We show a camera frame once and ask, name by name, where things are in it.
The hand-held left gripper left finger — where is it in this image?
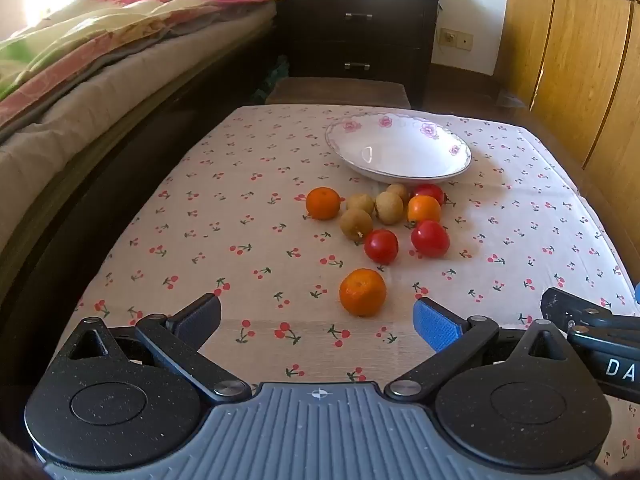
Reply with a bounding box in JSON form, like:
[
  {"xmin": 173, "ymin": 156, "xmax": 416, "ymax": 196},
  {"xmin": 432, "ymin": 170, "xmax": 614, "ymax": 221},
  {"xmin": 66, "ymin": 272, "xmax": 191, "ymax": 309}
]
[{"xmin": 67, "ymin": 293, "xmax": 252, "ymax": 404}]

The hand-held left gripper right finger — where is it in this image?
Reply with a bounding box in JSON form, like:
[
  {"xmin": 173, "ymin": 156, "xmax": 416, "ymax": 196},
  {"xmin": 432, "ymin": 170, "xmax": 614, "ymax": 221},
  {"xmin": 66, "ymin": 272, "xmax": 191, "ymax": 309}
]
[{"xmin": 384, "ymin": 296, "xmax": 576, "ymax": 403}]

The orange mandarin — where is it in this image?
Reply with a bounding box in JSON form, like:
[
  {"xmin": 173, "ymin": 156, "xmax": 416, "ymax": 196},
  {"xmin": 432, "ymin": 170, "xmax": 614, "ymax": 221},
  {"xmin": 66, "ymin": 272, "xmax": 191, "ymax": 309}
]
[
  {"xmin": 306, "ymin": 186, "xmax": 343, "ymax": 221},
  {"xmin": 407, "ymin": 195, "xmax": 442, "ymax": 225},
  {"xmin": 339, "ymin": 268, "xmax": 388, "ymax": 318}
]

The red tomato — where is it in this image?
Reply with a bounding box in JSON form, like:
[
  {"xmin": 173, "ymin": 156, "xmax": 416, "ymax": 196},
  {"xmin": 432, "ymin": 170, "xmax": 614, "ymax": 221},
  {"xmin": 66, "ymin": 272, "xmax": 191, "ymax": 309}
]
[
  {"xmin": 410, "ymin": 220, "xmax": 451, "ymax": 259},
  {"xmin": 363, "ymin": 229, "xmax": 400, "ymax": 265},
  {"xmin": 411, "ymin": 183, "xmax": 446, "ymax": 206}
]

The white floral plate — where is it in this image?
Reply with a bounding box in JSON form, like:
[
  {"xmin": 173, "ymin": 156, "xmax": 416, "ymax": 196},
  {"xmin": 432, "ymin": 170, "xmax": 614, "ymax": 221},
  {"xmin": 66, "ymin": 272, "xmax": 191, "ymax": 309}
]
[{"xmin": 325, "ymin": 112, "xmax": 473, "ymax": 183}]

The cherry print tablecloth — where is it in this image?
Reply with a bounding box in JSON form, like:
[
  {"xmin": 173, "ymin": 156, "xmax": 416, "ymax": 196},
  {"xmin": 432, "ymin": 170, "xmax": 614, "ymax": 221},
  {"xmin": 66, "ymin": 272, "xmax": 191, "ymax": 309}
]
[{"xmin": 50, "ymin": 104, "xmax": 640, "ymax": 476}]

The bed with beige mattress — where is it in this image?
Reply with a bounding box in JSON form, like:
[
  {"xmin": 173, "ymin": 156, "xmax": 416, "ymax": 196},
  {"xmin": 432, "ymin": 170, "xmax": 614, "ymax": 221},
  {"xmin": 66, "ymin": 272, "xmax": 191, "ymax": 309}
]
[{"xmin": 0, "ymin": 0, "xmax": 281, "ymax": 386}]

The light wooden wardrobe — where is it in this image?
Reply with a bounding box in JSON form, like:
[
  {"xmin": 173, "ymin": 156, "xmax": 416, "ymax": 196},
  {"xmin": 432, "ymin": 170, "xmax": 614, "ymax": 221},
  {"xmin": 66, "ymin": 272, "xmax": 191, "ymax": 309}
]
[{"xmin": 492, "ymin": 0, "xmax": 640, "ymax": 281}]

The brown wooden stool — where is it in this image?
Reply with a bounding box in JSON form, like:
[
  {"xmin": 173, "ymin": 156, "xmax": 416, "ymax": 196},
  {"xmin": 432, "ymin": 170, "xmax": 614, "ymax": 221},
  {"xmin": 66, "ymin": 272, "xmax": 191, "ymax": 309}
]
[{"xmin": 265, "ymin": 77, "xmax": 412, "ymax": 109}]

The teal plastic bag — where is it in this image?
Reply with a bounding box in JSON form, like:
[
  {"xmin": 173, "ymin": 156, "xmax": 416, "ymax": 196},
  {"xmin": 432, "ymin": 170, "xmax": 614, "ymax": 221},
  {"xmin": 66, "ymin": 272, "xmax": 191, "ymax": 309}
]
[{"xmin": 257, "ymin": 55, "xmax": 291, "ymax": 103}]

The dark wooden nightstand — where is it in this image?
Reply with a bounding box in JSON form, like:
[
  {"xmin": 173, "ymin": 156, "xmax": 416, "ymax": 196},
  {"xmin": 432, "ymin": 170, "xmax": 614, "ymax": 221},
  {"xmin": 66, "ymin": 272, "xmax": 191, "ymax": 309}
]
[{"xmin": 277, "ymin": 0, "xmax": 441, "ymax": 106}]

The floral patchwork blanket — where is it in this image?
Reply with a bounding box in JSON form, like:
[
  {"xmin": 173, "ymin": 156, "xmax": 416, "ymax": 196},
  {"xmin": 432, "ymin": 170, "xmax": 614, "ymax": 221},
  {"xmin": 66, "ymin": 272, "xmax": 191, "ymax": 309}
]
[{"xmin": 0, "ymin": 0, "xmax": 283, "ymax": 101}]

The beige wall socket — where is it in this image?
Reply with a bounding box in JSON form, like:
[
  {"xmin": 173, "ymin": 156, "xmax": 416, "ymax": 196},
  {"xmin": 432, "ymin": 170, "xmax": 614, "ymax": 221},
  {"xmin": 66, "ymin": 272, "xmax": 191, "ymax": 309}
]
[{"xmin": 437, "ymin": 27, "xmax": 474, "ymax": 51}]

